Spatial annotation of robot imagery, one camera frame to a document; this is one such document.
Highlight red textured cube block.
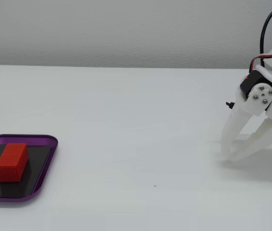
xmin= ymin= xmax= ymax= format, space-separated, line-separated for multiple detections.
xmin=0 ymin=143 xmax=29 ymax=183

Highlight purple tray with black base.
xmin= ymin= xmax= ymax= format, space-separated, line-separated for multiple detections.
xmin=0 ymin=134 xmax=59 ymax=202

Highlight red white black servo wires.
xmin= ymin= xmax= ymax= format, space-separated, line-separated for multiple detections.
xmin=249 ymin=47 xmax=272 ymax=73

